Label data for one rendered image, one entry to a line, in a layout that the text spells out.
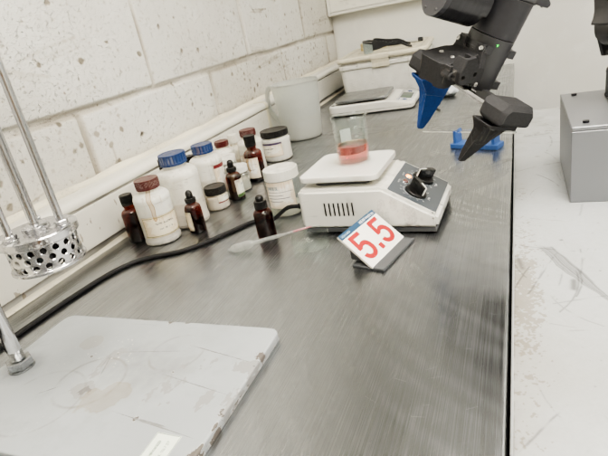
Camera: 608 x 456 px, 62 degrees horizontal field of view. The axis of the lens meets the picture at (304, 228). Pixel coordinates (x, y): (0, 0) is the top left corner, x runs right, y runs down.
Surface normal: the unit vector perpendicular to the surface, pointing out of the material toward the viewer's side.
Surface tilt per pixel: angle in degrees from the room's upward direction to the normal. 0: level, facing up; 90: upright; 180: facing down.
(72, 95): 90
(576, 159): 90
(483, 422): 0
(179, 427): 0
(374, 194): 90
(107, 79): 90
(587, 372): 0
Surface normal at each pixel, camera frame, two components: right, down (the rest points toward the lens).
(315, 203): -0.38, 0.42
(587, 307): -0.18, -0.91
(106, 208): 0.92, -0.02
